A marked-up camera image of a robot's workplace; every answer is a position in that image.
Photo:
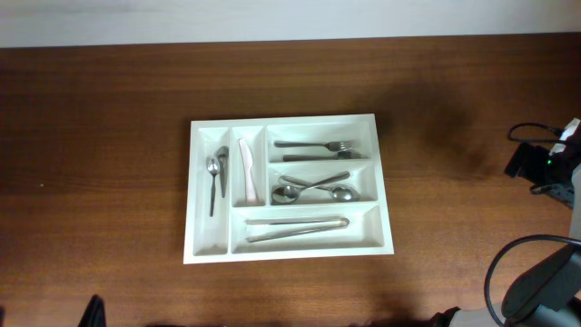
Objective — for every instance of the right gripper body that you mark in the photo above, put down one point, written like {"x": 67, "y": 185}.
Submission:
{"x": 538, "y": 167}

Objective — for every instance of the steel tablespoon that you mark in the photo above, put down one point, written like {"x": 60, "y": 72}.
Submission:
{"x": 340, "y": 193}
{"x": 286, "y": 193}

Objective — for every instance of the steel tongs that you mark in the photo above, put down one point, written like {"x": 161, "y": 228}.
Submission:
{"x": 313, "y": 225}

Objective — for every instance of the pink plastic knife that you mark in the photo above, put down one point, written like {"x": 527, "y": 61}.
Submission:
{"x": 247, "y": 163}

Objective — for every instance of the small steel teaspoon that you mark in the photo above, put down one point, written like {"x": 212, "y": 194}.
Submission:
{"x": 222, "y": 155}
{"x": 213, "y": 168}

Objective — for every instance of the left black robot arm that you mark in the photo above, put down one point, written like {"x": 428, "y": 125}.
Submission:
{"x": 94, "y": 314}

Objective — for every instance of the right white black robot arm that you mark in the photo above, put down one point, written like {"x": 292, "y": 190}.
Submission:
{"x": 545, "y": 294}

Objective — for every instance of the white plastic cutlery tray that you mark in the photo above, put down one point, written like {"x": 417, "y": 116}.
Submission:
{"x": 222, "y": 238}

